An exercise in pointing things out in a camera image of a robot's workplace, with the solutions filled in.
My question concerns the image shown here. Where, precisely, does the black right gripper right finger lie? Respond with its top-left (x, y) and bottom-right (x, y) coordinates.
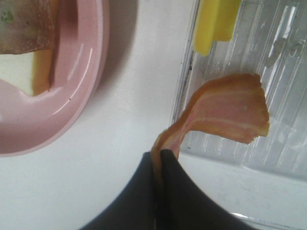
top-left (157, 149), bottom-right (254, 230)

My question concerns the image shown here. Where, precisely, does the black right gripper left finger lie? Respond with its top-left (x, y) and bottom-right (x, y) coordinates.
top-left (82, 152), bottom-right (163, 230)

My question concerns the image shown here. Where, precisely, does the pink bacon strip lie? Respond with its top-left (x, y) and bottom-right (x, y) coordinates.
top-left (151, 73), bottom-right (270, 191)

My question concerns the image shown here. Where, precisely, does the yellow cheese slice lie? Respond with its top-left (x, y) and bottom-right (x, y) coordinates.
top-left (193, 0), bottom-right (241, 56)

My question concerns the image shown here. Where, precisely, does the clear right plastic tray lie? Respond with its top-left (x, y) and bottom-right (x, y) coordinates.
top-left (171, 0), bottom-right (307, 230)

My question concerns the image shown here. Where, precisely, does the bread slice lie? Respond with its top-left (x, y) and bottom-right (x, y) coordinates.
top-left (0, 45), bottom-right (55, 96)

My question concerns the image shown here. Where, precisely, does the pink round plate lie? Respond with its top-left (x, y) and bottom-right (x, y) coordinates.
top-left (0, 0), bottom-right (110, 157)

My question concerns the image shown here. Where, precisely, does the dark brown bacon strip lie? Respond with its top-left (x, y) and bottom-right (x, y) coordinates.
top-left (0, 0), bottom-right (58, 55)

